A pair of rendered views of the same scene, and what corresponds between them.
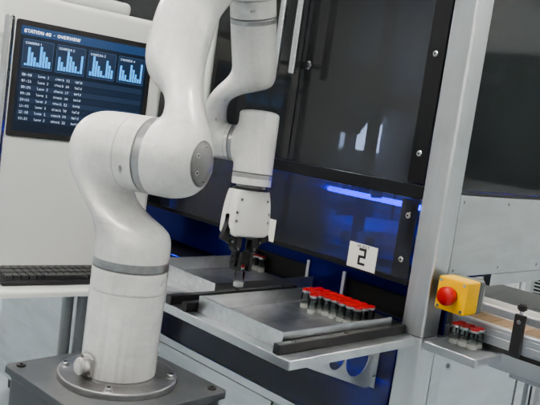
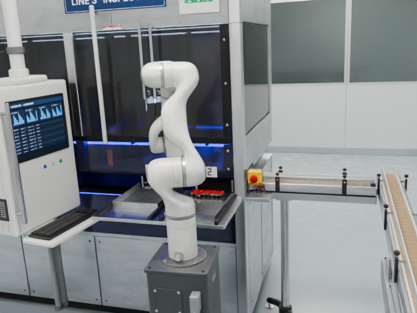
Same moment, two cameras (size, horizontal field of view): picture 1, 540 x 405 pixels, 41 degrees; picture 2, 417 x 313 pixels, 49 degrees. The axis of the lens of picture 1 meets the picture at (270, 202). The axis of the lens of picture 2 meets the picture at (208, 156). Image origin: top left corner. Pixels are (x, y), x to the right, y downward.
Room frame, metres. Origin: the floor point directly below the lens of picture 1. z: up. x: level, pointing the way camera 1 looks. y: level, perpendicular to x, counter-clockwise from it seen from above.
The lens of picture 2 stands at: (-0.46, 0.92, 1.71)
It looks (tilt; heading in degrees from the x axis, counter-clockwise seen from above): 14 degrees down; 332
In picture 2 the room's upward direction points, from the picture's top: 3 degrees counter-clockwise
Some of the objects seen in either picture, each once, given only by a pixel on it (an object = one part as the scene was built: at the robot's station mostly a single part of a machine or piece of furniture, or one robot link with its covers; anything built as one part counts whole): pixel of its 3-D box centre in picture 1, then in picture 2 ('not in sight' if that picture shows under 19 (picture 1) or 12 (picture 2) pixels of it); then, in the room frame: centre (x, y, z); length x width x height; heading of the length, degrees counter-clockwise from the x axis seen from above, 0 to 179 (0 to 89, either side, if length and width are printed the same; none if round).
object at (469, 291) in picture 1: (459, 294); (255, 176); (1.52, -0.43, 1.00); 0.08 x 0.07 x 0.07; 135
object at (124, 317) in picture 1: (124, 321); (182, 236); (1.12, 0.20, 0.95); 0.19 x 0.19 x 0.18
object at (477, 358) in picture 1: (465, 350); (259, 195); (1.53, -0.47, 0.87); 0.14 x 0.13 x 0.02; 135
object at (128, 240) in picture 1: (122, 188); (170, 187); (1.13, 0.24, 1.16); 0.19 x 0.12 x 0.24; 68
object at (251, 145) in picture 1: (254, 141); (172, 141); (1.51, 0.05, 1.26); 0.09 x 0.08 x 0.13; 72
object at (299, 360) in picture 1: (255, 303); (172, 205); (1.68, 0.00, 0.87); 0.70 x 0.48 x 0.02; 45
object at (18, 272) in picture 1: (69, 273); (66, 222); (1.93, 0.52, 0.82); 0.40 x 0.14 x 0.02; 127
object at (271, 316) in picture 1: (296, 314); (200, 205); (1.53, -0.09, 0.90); 0.34 x 0.26 x 0.04; 134
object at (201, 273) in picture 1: (232, 273); (147, 195); (1.85, 0.07, 0.90); 0.34 x 0.26 x 0.04; 135
